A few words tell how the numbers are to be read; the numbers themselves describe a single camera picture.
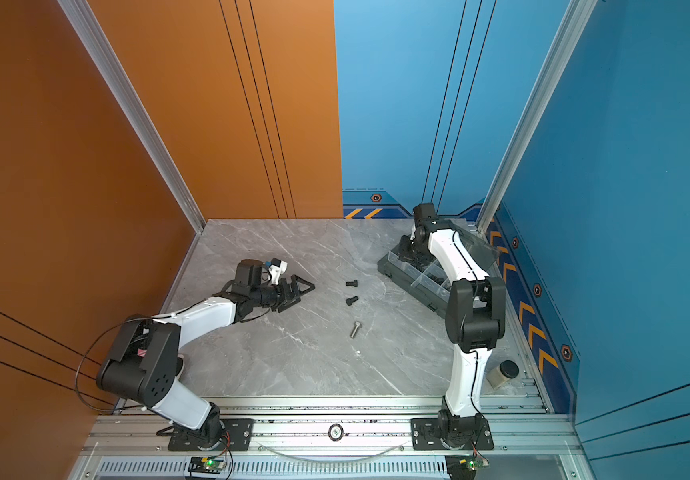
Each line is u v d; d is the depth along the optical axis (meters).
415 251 0.81
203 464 0.71
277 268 0.86
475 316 0.53
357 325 0.91
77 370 0.71
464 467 0.70
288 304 0.81
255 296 0.75
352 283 1.02
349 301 0.97
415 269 1.00
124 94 0.83
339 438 0.74
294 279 0.81
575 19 0.70
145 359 0.46
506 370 0.74
